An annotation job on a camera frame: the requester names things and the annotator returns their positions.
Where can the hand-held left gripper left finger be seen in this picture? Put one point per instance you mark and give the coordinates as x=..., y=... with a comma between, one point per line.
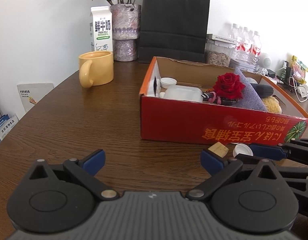
x=94, y=162

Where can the tan cork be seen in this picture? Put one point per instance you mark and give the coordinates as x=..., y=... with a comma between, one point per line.
x=219, y=148

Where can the yellow white plush toy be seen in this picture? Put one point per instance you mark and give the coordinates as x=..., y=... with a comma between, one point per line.
x=271, y=104

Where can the red cardboard box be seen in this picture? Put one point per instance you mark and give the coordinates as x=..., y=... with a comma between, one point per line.
x=194, y=120

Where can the small dark bottle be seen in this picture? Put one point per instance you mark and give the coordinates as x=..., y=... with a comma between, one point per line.
x=286, y=71

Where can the purple cloth pouch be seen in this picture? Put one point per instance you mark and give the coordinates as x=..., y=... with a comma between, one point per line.
x=249, y=98

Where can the black power adapter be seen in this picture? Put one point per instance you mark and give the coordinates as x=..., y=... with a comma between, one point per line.
x=271, y=73

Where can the black paper bag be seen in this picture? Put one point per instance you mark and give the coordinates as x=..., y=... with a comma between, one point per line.
x=174, y=17

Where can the red artificial rose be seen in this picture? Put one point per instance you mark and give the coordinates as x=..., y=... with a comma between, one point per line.
x=229, y=83

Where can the yellow ceramic mug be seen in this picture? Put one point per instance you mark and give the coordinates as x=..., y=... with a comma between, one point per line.
x=99, y=67

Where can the clear seed container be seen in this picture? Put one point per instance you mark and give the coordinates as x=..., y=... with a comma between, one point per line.
x=217, y=58

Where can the yellow snack bag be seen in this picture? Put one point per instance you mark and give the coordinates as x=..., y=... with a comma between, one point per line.
x=299, y=70

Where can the translucent white plastic box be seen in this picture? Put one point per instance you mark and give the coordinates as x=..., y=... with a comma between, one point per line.
x=181, y=93

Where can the white green milk carton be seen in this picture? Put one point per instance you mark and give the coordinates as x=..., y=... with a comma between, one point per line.
x=101, y=30

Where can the white printed board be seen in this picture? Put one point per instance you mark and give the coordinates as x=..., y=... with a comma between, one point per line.
x=35, y=96

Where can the green plastic bag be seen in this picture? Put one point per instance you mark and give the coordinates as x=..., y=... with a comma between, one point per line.
x=252, y=80

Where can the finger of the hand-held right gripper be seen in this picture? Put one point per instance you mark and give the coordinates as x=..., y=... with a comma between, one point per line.
x=266, y=151
x=294, y=173

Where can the white round robot speaker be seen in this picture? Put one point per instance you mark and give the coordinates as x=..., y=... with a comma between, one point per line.
x=264, y=61

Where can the blue printed packet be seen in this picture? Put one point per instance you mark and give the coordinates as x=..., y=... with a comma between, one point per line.
x=5, y=128

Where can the dark navy case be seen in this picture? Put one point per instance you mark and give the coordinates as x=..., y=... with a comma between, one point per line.
x=262, y=90

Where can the flat white box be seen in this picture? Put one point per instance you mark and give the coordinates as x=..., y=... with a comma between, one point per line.
x=220, y=38

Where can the purple mottled vase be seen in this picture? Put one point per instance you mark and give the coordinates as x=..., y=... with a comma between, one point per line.
x=125, y=30

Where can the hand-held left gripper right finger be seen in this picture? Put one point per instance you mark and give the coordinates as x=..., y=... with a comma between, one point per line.
x=212, y=163

